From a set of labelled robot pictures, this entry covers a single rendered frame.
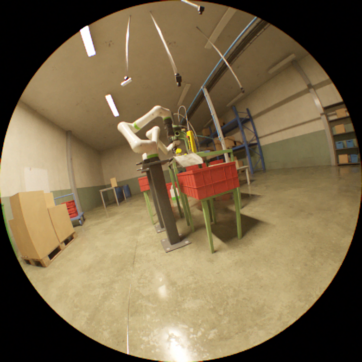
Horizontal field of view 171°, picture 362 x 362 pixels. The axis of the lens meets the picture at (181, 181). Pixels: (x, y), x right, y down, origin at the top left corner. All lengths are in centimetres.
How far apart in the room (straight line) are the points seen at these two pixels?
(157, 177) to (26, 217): 191
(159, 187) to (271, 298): 128
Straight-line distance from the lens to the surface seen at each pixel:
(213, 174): 93
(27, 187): 466
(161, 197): 122
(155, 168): 121
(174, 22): 370
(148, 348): 83
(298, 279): 98
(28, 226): 209
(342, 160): 532
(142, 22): 360
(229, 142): 722
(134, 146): 116
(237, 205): 113
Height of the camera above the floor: 76
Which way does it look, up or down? 4 degrees down
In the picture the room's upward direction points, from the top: 13 degrees counter-clockwise
